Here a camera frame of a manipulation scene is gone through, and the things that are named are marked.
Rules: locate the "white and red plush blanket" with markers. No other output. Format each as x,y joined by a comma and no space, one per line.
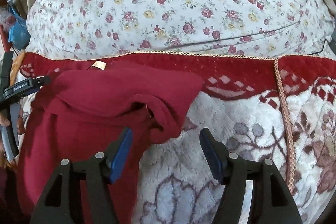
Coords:
259,108

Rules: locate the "person's left hand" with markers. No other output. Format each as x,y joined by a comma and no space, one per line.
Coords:
12,125

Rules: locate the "blue plastic bag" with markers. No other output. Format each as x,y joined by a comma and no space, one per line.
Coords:
19,36

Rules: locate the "floral white quilt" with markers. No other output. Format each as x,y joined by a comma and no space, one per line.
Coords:
85,29

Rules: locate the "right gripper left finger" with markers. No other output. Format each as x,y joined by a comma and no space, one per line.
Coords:
61,198

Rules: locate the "dark red knit garment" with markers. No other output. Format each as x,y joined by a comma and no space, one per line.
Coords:
81,111

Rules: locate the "orange checkered plush blanket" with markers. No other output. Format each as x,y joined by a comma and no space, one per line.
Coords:
16,66

